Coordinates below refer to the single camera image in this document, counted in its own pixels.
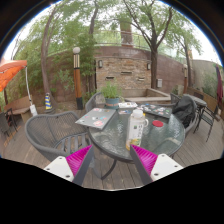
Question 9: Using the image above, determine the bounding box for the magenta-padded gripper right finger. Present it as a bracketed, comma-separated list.
[129, 144, 184, 186]

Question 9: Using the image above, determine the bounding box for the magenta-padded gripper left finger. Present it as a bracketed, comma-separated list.
[44, 144, 96, 187]

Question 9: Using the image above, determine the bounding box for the clear white-capped drink bottle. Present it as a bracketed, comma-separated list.
[125, 108, 148, 152]

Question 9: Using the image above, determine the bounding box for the silver laptop with stickers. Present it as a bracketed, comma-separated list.
[75, 107, 117, 130]

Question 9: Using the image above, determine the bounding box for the black laptop with stickers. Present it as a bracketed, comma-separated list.
[136, 103, 174, 120]

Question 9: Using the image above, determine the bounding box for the colourful printed card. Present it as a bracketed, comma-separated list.
[118, 108, 133, 115]

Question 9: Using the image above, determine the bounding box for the white sticker sheet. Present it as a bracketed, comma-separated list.
[117, 101, 139, 110]

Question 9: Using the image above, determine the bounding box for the blue yellow striped cone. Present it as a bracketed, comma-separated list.
[44, 92, 54, 111]

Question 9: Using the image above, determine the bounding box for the white canopy base weight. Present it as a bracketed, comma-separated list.
[29, 104, 39, 117]

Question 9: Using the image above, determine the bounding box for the green plant in blue pot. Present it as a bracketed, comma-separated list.
[99, 81, 123, 109]

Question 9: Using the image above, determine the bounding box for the wooden bench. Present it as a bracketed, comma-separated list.
[3, 95, 32, 116]

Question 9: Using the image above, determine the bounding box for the orange canopy umbrella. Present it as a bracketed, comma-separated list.
[0, 59, 28, 93]

